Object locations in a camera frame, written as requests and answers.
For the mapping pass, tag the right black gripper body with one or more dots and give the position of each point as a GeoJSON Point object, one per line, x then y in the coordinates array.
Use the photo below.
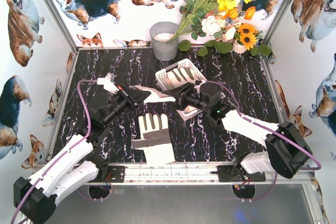
{"type": "Point", "coordinates": [181, 98]}

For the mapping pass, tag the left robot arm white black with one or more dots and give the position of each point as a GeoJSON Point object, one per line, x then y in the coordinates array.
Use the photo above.
{"type": "Point", "coordinates": [38, 196]}

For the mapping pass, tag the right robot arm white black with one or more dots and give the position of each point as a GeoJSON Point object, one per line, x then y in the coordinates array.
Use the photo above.
{"type": "Point", "coordinates": [286, 151]}

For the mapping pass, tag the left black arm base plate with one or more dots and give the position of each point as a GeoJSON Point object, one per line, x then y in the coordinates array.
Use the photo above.
{"type": "Point", "coordinates": [113, 173]}

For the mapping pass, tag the white ribbed sunflower pot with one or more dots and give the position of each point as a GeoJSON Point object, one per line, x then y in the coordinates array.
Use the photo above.
{"type": "Point", "coordinates": [238, 48]}

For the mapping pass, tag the white grey cuff glove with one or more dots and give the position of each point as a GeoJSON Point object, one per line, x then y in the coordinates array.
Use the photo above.
{"type": "Point", "coordinates": [154, 140]}

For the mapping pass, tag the white perforated storage basket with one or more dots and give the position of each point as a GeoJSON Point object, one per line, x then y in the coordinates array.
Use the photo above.
{"type": "Point", "coordinates": [161, 77]}

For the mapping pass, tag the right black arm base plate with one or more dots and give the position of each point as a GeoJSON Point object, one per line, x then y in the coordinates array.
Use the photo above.
{"type": "Point", "coordinates": [230, 173]}

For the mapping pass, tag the grey metal bucket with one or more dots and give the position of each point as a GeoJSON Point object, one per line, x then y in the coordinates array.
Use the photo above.
{"type": "Point", "coordinates": [164, 42]}

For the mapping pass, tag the artificial flower bouquet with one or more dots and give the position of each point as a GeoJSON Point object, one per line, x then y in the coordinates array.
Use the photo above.
{"type": "Point", "coordinates": [226, 21]}

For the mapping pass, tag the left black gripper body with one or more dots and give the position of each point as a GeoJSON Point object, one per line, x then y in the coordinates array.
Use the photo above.
{"type": "Point", "coordinates": [128, 96]}

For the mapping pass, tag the white green glove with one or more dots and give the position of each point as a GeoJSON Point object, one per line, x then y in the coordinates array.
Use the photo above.
{"type": "Point", "coordinates": [155, 95]}

